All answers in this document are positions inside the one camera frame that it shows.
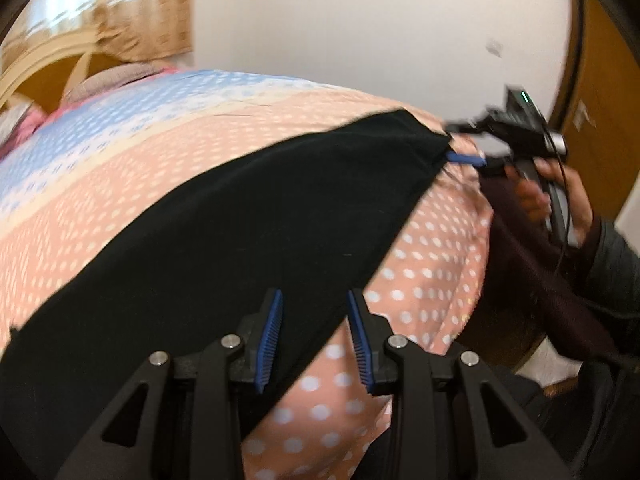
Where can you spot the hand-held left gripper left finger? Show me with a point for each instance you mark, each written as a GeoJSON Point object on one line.
{"type": "Point", "coordinates": [267, 345]}

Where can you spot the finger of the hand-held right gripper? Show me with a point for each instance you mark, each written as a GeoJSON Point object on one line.
{"type": "Point", "coordinates": [465, 158]}
{"type": "Point", "coordinates": [470, 126]}

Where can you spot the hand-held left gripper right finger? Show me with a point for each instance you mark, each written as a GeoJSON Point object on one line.
{"type": "Point", "coordinates": [360, 340]}

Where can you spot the black pants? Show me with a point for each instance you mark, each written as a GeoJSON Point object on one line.
{"type": "Point", "coordinates": [225, 220]}

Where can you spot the person's right forearm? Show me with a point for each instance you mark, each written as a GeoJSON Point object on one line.
{"type": "Point", "coordinates": [615, 265]}

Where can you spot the person's right hand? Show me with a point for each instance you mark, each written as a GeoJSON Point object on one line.
{"type": "Point", "coordinates": [580, 205]}

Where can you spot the brown wooden door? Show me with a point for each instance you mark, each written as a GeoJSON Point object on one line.
{"type": "Point", "coordinates": [605, 85]}

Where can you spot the dark maroon clothing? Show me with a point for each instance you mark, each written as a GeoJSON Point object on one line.
{"type": "Point", "coordinates": [530, 260]}

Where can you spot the polka-dot pink blue bedspread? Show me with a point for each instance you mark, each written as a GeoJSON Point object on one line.
{"type": "Point", "coordinates": [150, 135]}

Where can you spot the person's dark jacket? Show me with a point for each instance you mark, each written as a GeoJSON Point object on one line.
{"type": "Point", "coordinates": [600, 410]}

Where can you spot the grey pink pillow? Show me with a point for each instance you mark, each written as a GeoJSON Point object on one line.
{"type": "Point", "coordinates": [110, 77]}

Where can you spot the grey patterned cloth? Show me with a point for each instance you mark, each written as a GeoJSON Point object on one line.
{"type": "Point", "coordinates": [12, 120]}

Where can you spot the beige patterned curtain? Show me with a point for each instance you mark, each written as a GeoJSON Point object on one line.
{"type": "Point", "coordinates": [140, 15]}

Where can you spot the cream wooden headboard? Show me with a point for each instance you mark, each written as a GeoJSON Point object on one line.
{"type": "Point", "coordinates": [40, 67]}

